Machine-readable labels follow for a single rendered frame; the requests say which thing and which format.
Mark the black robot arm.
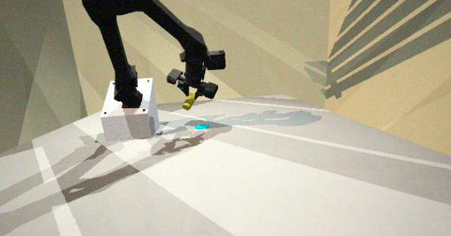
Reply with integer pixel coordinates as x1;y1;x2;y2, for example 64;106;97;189
82;0;226;108

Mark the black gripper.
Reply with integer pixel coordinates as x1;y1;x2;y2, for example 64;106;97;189
166;68;218;100

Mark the yellow cylinder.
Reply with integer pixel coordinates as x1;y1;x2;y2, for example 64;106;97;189
182;93;195;110

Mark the cyan circle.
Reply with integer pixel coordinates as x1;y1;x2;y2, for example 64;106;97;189
195;124;209;129

